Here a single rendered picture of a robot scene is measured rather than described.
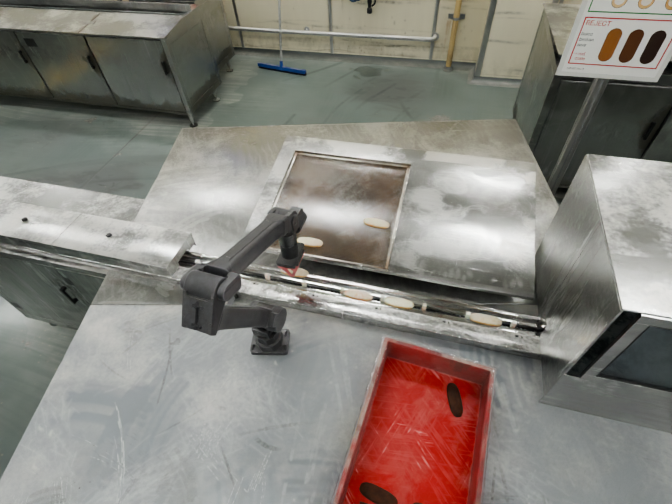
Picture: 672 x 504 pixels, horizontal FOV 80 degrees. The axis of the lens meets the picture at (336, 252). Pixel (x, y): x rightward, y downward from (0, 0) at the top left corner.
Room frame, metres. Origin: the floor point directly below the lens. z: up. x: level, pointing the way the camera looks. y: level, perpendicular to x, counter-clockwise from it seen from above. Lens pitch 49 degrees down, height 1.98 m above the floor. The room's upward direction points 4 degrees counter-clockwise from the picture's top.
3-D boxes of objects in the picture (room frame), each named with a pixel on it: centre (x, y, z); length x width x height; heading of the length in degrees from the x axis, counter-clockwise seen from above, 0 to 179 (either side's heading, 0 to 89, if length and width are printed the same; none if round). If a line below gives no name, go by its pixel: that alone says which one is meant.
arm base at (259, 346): (0.64, 0.23, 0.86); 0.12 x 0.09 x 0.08; 85
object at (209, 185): (1.35, -0.05, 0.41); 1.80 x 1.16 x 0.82; 85
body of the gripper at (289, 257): (0.85, 0.15, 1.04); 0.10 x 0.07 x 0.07; 162
